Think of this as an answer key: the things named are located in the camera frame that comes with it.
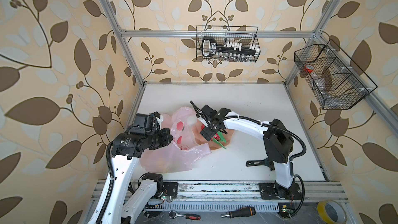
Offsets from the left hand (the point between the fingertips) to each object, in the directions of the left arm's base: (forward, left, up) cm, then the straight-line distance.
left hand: (174, 136), depth 68 cm
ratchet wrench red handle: (-27, -1, -22) cm, 35 cm away
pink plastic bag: (-5, -1, -8) cm, 10 cm away
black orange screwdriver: (-25, -31, -20) cm, 45 cm away
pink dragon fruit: (+7, -21, -15) cm, 27 cm away
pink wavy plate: (+12, -8, -18) cm, 24 cm away
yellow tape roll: (-22, -74, -18) cm, 79 cm away
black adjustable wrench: (-3, -47, -22) cm, 52 cm away
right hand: (+12, -17, -17) cm, 27 cm away
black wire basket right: (+26, -76, +12) cm, 82 cm away
